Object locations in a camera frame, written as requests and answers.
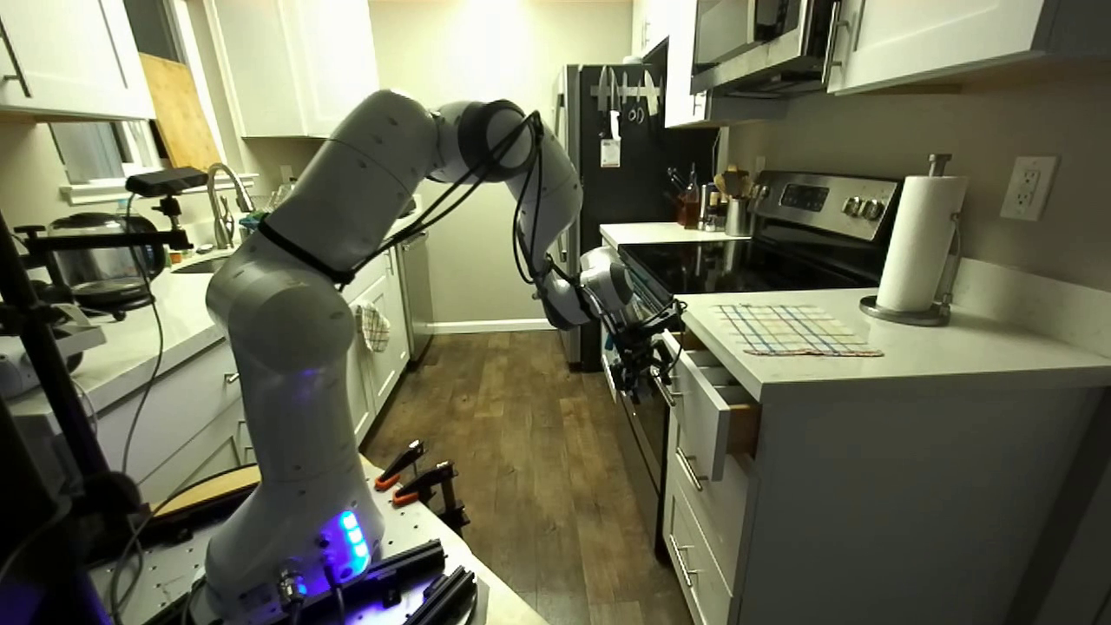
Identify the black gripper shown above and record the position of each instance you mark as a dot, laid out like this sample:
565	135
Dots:
633	358

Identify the white drawer with wooden sides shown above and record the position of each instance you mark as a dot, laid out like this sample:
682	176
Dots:
702	418

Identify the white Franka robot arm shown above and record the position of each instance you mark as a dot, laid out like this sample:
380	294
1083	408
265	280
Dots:
288	323

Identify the white tall middle drawer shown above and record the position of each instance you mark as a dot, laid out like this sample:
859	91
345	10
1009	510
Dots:
695	497

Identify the white drawer near floor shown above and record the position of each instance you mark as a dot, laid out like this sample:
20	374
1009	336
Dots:
689	576

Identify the white three drawer cabinet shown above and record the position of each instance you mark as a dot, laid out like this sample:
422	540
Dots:
925	488

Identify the white base cabinet with counter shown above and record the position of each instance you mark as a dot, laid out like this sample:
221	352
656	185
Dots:
662	229

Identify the checkered dish mat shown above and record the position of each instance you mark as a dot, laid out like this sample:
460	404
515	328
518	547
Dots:
799	330

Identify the red vase with twigs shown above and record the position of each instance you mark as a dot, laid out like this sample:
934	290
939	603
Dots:
689	209

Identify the utensil crock with wooden spoons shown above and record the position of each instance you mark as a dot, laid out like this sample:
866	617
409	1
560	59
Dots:
729	214

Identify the black refrigerator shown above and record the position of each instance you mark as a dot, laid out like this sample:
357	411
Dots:
647	176

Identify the stainless black electric stove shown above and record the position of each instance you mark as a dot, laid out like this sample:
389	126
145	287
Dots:
809	209

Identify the magnetic knife strip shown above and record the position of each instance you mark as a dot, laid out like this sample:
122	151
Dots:
625	91

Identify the white paper towel roll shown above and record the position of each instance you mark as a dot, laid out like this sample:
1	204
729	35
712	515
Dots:
918	245

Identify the white round hanging trivet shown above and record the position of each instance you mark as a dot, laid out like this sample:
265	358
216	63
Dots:
372	328

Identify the metal breadboard plate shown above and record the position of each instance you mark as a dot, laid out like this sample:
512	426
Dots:
428	544

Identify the stainless over range microwave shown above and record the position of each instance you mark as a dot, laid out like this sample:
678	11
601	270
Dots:
751	39

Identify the black aluminium rails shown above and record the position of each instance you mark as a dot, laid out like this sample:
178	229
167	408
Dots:
404	577

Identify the curved metal sink faucet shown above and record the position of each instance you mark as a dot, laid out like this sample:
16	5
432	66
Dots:
239	185

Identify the robot mounting table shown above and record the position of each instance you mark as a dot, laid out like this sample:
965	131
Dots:
210	491

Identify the white sink counter cabinet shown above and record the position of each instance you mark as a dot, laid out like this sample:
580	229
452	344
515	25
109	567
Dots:
175	395

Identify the wooden cutting board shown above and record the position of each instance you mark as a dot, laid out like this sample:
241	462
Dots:
178	115

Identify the black round pot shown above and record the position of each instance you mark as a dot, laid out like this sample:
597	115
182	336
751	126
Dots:
107	272

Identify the white wall cabinet beside fridge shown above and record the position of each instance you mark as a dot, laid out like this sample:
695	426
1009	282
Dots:
682	57

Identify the white wall outlet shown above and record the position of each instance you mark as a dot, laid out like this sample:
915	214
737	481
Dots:
1027	190

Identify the white wall cabinet over drawers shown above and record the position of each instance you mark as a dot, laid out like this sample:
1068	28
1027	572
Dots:
949	35

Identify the white tall wall cabinet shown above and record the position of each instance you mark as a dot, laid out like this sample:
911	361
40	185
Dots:
299	63

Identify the black camera tripod stand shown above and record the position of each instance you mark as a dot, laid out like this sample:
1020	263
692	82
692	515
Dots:
47	385

